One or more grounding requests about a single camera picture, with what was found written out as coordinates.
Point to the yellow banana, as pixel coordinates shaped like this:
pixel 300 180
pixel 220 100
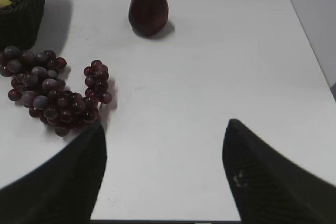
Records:
pixel 4 3

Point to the dark brown wicker basket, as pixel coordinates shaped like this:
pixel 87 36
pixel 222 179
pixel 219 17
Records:
pixel 20 23

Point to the purple grape bunch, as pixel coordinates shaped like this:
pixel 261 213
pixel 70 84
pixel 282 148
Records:
pixel 36 84

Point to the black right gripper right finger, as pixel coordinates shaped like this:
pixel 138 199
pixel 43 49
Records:
pixel 269 188

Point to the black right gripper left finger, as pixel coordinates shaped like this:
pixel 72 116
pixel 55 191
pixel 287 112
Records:
pixel 62 190

